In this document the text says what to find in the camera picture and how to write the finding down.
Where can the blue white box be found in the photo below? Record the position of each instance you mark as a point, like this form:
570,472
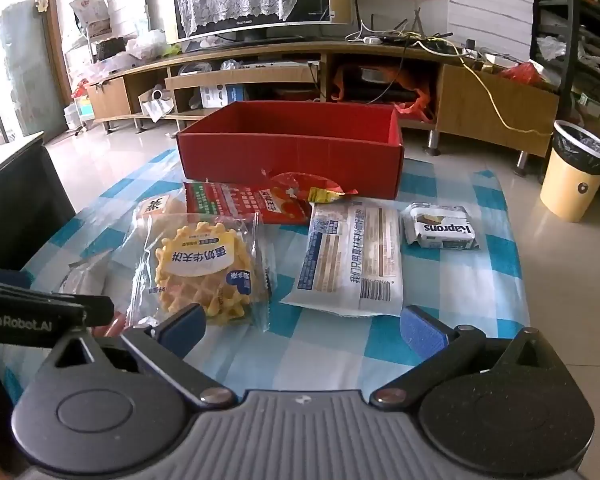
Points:
220,95

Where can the red crown print snack packet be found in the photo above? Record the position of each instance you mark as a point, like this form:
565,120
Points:
225,200

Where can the yellow trash bin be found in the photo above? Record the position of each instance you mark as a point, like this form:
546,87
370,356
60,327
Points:
570,185

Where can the white plastic bag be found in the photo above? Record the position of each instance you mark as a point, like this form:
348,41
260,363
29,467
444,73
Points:
147,45

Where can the small white wafer packet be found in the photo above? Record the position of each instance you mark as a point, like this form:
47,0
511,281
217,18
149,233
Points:
440,230

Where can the red cardboard box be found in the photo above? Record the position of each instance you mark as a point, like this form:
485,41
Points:
290,160

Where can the wooden television stand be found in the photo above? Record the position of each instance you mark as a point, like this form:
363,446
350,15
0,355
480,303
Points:
480,105

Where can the white slatted panel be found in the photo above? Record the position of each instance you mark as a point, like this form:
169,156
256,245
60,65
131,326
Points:
490,0

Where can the colourful drawer cart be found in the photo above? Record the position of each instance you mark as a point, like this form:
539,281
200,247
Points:
78,110

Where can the large white bread packet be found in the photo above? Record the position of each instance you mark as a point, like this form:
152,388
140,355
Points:
350,260

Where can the black shelf rack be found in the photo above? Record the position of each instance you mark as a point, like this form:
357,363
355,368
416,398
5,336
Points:
540,25

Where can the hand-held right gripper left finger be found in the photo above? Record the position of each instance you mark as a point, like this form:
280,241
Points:
180,324

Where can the small yellow snack packet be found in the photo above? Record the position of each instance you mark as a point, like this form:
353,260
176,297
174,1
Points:
326,194

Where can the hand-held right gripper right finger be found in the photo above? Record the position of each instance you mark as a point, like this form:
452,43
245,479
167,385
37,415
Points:
422,332

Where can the dark furniture piece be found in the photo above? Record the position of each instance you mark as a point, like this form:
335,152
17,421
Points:
15,210

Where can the red sausage snack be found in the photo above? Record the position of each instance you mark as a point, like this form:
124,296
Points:
109,325

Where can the orange plastic bag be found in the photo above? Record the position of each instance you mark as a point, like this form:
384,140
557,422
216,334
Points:
415,85

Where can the red plastic bag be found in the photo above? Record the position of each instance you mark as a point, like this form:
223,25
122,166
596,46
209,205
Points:
522,72

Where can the white label bun packet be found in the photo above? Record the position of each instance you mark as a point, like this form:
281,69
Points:
155,206

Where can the white power strip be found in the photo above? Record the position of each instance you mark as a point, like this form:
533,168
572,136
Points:
371,39

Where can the red picture print snack packet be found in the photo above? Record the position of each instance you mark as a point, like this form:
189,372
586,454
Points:
290,206

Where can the clear yellow waffle packet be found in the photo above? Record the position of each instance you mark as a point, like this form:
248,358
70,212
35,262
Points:
205,270

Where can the blue white checkered tablecloth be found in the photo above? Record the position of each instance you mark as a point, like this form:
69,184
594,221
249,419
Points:
330,350

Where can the clear plastic snack packet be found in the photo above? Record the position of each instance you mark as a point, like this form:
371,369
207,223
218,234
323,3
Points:
85,275

